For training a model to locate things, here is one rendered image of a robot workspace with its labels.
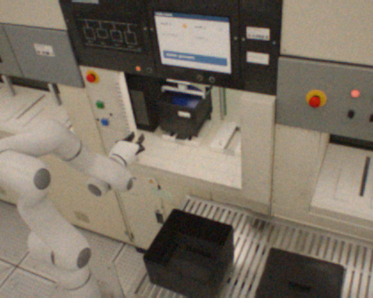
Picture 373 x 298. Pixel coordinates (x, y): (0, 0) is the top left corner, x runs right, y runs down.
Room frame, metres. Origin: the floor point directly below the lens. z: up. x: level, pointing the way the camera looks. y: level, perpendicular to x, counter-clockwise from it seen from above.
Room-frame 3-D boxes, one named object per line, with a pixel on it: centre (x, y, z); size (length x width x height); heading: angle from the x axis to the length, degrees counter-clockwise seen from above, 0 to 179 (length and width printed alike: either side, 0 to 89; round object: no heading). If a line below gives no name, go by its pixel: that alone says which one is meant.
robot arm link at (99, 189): (1.13, 0.32, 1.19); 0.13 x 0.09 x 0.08; 151
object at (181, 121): (1.74, -0.02, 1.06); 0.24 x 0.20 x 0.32; 60
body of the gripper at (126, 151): (1.25, 0.25, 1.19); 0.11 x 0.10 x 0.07; 151
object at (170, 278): (0.98, 0.04, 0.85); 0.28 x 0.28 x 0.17; 60
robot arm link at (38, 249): (0.90, 0.50, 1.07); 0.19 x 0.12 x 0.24; 58
